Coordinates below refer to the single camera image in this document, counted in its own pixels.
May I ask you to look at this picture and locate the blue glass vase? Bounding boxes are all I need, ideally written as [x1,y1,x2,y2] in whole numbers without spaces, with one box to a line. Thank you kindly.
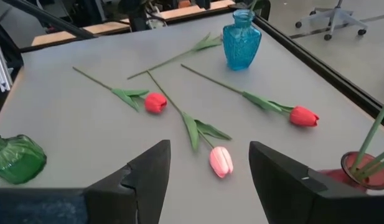
[222,8,263,72]

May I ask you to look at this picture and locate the green glass vase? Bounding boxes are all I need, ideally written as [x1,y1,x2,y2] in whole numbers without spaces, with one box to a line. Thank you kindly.
[0,133,48,185]

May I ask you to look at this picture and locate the red glass vase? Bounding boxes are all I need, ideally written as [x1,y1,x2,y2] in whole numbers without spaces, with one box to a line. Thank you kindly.
[319,151,384,195]

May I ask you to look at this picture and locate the grey office chair base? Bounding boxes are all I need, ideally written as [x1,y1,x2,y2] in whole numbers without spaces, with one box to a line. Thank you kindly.
[294,0,368,41]

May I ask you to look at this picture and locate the silver aluminium bracket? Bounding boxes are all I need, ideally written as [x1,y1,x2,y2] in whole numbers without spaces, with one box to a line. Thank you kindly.
[0,34,14,93]

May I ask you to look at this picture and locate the pink artificial tulip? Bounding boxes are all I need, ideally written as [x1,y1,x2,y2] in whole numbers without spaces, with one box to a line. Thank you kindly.
[127,32,224,80]
[146,70,235,179]

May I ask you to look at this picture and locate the black artificial tulip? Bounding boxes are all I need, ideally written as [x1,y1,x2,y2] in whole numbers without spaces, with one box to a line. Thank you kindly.
[355,146,384,177]
[350,91,384,172]

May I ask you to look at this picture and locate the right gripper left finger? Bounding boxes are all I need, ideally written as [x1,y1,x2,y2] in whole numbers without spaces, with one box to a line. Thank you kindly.
[0,139,172,224]

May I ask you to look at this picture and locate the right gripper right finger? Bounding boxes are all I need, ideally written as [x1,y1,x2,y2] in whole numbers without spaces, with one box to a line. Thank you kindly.
[249,141,384,224]

